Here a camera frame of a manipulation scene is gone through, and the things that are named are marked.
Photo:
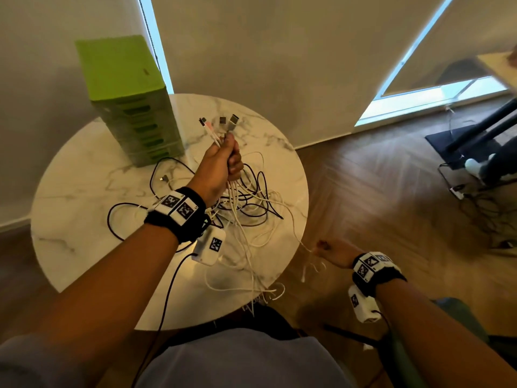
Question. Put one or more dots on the light wooden table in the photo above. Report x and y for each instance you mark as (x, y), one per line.
(499, 66)

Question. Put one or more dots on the green chair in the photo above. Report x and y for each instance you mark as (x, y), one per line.
(404, 359)

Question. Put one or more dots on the black table legs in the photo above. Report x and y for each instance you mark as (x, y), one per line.
(480, 131)

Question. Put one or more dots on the wide beige roller blind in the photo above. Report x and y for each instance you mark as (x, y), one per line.
(303, 56)

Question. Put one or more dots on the white power adapter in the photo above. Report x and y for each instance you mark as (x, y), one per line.
(457, 193)

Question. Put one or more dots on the black wristband with marker blocks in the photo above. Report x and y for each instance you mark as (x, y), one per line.
(377, 270)
(179, 214)

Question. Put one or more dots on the person's right hand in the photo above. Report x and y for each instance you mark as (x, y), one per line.
(339, 253)

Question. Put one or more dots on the person's right forearm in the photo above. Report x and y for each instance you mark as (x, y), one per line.
(440, 339)

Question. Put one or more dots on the person's right fingers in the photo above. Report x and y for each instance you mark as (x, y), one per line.
(323, 247)

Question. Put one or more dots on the person's left thumb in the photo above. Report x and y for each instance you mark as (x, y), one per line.
(224, 144)

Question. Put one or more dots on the green plastic drawer cabinet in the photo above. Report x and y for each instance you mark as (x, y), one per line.
(129, 96)

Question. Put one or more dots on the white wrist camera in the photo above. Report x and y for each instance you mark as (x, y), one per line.
(363, 305)
(209, 245)

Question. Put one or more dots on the person's left hand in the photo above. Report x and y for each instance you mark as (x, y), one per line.
(212, 169)

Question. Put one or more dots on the window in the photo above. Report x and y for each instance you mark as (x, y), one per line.
(424, 98)

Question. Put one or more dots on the person's left forearm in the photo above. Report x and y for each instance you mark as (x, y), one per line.
(101, 286)

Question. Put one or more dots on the grey shirt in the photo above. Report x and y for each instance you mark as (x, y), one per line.
(242, 359)

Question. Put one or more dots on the narrow beige roller blind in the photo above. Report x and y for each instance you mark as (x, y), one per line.
(452, 36)

